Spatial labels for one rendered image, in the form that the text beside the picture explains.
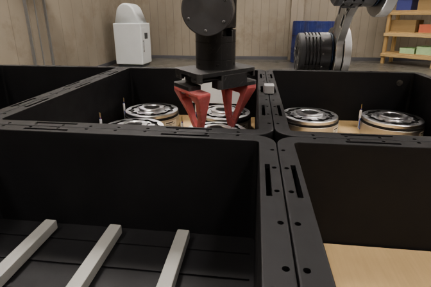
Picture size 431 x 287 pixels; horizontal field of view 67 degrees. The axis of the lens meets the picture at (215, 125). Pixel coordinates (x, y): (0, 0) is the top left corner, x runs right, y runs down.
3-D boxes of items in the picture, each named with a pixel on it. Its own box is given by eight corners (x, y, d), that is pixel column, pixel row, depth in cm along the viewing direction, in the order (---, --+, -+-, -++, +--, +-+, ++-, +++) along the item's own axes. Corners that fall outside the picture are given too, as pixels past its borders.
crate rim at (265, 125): (126, 77, 71) (126, 66, 71) (264, 80, 68) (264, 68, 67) (-19, 145, 34) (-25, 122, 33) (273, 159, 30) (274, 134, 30)
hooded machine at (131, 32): (152, 63, 757) (149, 3, 715) (144, 67, 703) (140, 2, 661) (126, 63, 764) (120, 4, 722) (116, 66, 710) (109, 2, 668)
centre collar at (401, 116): (372, 113, 61) (373, 109, 61) (401, 114, 60) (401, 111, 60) (381, 121, 56) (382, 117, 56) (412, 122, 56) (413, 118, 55)
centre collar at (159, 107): (142, 106, 66) (142, 103, 65) (167, 106, 65) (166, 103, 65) (136, 113, 61) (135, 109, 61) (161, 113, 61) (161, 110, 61)
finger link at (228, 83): (255, 129, 51) (258, 70, 48) (219, 139, 47) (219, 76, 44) (228, 118, 56) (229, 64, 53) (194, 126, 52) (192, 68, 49)
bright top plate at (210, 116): (204, 106, 68) (204, 103, 67) (253, 109, 65) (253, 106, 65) (190, 120, 58) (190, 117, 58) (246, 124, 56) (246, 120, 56)
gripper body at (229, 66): (256, 79, 48) (258, 27, 46) (199, 88, 43) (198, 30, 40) (228, 72, 53) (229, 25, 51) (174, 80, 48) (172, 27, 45)
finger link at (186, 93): (238, 134, 49) (240, 73, 46) (199, 146, 45) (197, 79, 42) (211, 122, 54) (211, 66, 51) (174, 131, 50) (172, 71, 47)
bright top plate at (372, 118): (354, 111, 64) (354, 108, 64) (409, 113, 62) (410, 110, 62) (371, 127, 54) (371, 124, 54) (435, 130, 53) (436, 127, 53)
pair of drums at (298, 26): (321, 60, 813) (324, 20, 783) (334, 68, 686) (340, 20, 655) (288, 60, 820) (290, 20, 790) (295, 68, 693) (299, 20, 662)
